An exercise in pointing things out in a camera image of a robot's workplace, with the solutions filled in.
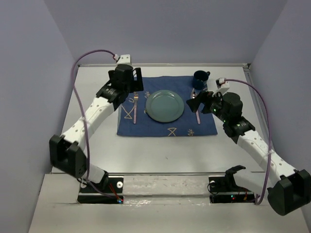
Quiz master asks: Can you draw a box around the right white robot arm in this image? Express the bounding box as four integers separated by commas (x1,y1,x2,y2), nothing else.
186,91,311,216

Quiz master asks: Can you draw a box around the spoon with pink handle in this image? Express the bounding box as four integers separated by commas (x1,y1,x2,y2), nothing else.
191,88,201,125

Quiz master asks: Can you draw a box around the blue cloth placemat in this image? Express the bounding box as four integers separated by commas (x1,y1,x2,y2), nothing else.
117,76,217,137

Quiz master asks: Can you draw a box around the teal ceramic plate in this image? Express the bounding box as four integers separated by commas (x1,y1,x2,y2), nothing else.
145,90,184,123

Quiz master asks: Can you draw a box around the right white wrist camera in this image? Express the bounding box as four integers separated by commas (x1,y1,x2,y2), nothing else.
213,78,230,96

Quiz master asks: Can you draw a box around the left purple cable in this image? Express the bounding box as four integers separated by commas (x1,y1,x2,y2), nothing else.
70,50,122,203

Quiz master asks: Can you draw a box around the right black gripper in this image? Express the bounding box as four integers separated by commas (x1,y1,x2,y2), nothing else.
185,90,229,123

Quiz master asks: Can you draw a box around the dark blue mug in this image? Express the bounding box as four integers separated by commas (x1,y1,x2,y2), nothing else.
192,70,210,90

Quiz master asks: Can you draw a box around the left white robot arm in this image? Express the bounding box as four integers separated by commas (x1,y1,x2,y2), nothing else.
49,64,143,194

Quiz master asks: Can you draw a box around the fork with pink handle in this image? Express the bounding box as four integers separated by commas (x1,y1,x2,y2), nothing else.
133,92,138,124

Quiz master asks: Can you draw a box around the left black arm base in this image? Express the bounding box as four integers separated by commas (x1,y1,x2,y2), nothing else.
77,176,124,204

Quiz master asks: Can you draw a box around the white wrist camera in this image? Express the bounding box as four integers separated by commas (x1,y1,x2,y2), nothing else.
113,54,132,66
213,78,230,96

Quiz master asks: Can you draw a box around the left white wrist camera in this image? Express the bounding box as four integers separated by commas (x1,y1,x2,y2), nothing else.
113,54,132,66

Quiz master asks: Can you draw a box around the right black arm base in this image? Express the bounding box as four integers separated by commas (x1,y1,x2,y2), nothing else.
207,165,255,204

